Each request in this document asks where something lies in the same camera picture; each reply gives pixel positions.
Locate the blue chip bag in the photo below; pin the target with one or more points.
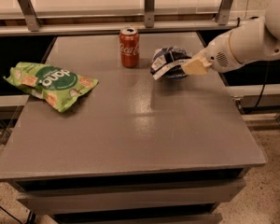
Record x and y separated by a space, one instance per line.
167 62

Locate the metal bracket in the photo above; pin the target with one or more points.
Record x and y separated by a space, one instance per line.
223 14
149 7
29 15

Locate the red coke can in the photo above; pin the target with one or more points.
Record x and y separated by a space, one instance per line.
129 47

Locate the black cable floor left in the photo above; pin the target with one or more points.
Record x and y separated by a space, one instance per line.
10 215

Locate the middle metal bracket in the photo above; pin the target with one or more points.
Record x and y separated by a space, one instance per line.
149 7

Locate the grey upper drawer front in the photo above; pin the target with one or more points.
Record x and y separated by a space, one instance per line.
63 201

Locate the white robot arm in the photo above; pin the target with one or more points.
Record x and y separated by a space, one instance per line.
257 40

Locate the green snack bag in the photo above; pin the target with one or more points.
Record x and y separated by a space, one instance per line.
59 87

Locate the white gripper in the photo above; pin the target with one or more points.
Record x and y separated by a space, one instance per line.
218 54

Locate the left metal bracket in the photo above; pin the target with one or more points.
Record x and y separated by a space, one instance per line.
29 15

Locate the right metal bracket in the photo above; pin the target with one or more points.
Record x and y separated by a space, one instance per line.
223 14

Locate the metal rail behind table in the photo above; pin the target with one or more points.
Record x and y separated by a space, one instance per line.
114 28

